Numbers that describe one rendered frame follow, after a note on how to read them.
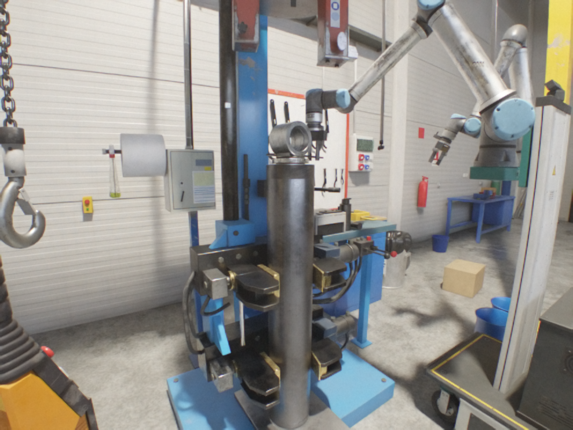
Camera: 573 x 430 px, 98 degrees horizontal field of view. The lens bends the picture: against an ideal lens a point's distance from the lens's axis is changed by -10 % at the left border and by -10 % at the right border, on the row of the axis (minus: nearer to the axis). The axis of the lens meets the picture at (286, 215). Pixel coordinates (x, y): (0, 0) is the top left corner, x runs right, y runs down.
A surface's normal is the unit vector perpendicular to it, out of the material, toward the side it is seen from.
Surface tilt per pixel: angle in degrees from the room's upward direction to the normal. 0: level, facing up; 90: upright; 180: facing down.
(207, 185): 90
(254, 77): 90
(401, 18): 90
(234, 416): 0
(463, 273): 90
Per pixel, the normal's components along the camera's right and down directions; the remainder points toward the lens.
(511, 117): -0.42, 0.22
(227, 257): 0.55, 0.14
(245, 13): 0.22, 0.16
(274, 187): -0.64, 0.13
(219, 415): 0.00, -0.99
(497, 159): -0.52, -0.21
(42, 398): 0.98, 0.04
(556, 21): -0.83, 0.09
